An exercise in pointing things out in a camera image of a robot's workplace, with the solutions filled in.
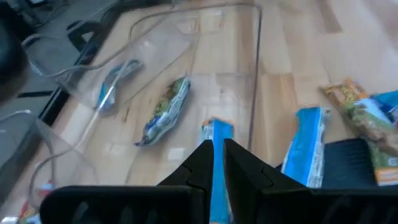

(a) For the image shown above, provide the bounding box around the green granola bar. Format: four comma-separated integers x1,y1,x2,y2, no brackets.
134,75,192,147
320,78,398,187

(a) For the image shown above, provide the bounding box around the clear plastic bin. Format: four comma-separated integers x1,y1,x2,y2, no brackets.
82,2,264,187
21,8,225,110
0,109,100,218

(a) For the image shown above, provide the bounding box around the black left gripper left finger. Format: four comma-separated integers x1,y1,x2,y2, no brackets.
39,139,215,224

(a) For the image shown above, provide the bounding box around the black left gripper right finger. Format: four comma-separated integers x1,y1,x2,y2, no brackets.
223,138,398,224

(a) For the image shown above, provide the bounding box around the blue red granola bar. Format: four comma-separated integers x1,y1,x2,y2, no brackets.
17,202,43,224
37,179,57,196

